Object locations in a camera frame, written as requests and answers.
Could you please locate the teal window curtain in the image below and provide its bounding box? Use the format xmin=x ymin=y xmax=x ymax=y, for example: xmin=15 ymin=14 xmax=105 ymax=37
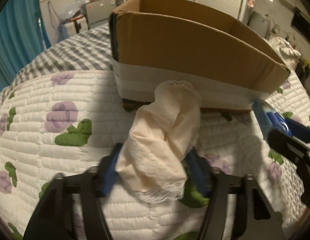
xmin=0 ymin=0 xmax=51 ymax=85

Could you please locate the white clothes pile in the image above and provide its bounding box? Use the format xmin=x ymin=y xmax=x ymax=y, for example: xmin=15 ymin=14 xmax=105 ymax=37
xmin=268 ymin=37 xmax=301 ymax=70

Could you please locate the black range hood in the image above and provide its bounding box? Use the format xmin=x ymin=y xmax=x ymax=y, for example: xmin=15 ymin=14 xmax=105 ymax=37
xmin=291 ymin=7 xmax=310 ymax=43

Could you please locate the blue tissue pack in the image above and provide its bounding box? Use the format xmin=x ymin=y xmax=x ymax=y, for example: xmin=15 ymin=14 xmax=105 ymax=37
xmin=252 ymin=99 xmax=293 ymax=141

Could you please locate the white floral quilt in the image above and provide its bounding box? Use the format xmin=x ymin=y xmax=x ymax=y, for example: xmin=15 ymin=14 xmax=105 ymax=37
xmin=0 ymin=70 xmax=305 ymax=239

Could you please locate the brown cardboard box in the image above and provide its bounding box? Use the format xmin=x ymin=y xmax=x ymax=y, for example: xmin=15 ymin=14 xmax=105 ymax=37
xmin=109 ymin=0 xmax=290 ymax=112

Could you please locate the white suitcase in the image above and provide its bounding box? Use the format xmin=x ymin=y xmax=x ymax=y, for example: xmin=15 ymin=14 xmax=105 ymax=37
xmin=61 ymin=17 xmax=89 ymax=39

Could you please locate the grey small fridge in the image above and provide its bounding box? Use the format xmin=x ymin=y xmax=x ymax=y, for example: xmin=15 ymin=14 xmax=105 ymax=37
xmin=83 ymin=0 xmax=116 ymax=29

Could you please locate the grey washing machine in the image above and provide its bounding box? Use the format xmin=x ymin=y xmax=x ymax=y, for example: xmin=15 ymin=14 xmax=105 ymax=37
xmin=248 ymin=11 xmax=270 ymax=39

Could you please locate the cream knotted towel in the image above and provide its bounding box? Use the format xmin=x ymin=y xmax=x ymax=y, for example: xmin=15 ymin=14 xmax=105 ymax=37
xmin=115 ymin=80 xmax=201 ymax=204

